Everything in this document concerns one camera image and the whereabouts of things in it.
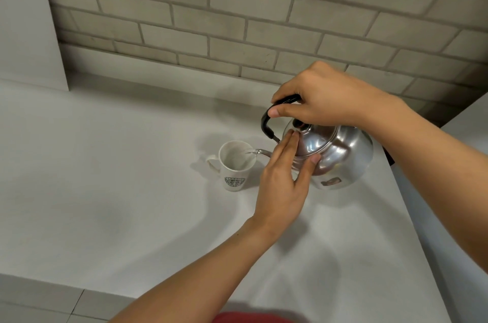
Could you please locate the person's left forearm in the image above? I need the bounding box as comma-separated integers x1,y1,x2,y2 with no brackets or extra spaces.
109,217,283,323

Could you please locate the person's right hand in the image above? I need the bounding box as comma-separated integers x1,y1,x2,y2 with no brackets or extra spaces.
268,61,397,133

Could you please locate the person's left hand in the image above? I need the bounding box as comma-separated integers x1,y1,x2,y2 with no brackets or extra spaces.
250,130,323,238

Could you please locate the person's right forearm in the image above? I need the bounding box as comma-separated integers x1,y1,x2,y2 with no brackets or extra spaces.
379,93,488,274

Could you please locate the stainless steel kettle black handle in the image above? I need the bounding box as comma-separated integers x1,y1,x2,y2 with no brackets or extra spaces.
246,95,374,191

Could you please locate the white mug green emblem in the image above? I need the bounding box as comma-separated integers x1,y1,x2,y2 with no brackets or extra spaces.
206,140,257,192

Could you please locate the person's red garment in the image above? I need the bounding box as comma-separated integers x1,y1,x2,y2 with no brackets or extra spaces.
211,311,302,323

